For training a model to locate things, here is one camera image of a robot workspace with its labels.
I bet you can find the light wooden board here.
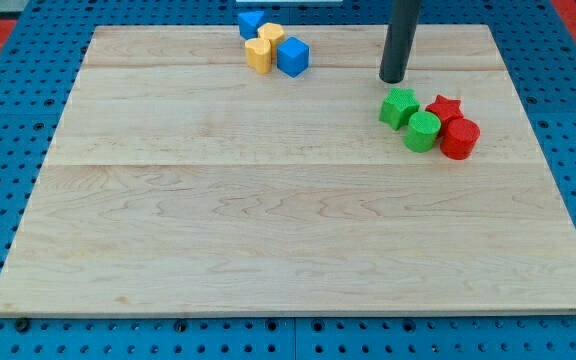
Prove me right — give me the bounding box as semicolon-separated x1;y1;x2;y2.
0;25;576;318

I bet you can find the blue cube block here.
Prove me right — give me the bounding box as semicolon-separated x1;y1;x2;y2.
277;37;310;77

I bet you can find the yellow heart block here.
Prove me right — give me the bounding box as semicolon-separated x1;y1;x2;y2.
244;38;272;74

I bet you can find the green star block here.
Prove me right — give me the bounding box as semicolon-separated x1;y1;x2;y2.
379;87;420;131

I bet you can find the green cylinder block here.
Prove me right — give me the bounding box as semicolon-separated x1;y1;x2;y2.
404;111;441;153

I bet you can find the yellow hexagon block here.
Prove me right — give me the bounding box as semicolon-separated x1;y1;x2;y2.
257;22;286;59

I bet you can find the blue triangle block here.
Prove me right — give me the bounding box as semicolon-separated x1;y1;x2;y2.
237;10;266;40

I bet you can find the red star block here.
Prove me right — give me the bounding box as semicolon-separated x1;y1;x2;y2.
425;94;464;137

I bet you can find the red cylinder block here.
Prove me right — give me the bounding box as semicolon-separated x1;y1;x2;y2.
440;118;481;160

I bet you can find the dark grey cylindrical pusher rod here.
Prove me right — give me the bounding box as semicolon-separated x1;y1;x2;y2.
379;0;422;84

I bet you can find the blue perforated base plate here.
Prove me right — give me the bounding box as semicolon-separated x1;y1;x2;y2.
0;0;576;359

